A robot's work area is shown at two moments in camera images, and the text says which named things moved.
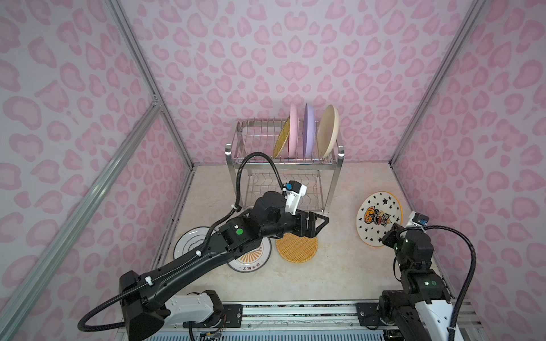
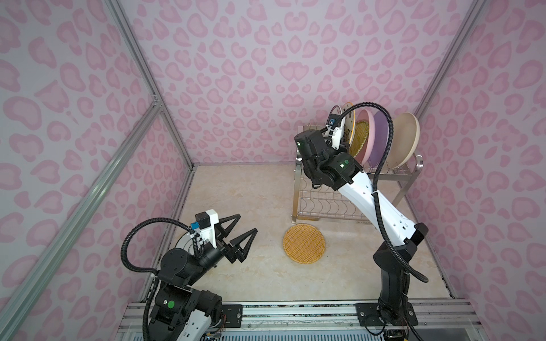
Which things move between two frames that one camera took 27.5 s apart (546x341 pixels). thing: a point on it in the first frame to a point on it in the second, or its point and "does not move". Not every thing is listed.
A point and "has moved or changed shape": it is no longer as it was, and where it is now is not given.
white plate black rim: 190,241 does not move
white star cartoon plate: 376,214 has moved or changed shape
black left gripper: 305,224 to 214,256
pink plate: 293,131 to 365,153
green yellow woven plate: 282,138 to 361,130
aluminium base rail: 311,322 does not move
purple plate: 308,132 to 381,122
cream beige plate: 328,132 has moved or changed shape
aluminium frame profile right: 439,79 does not move
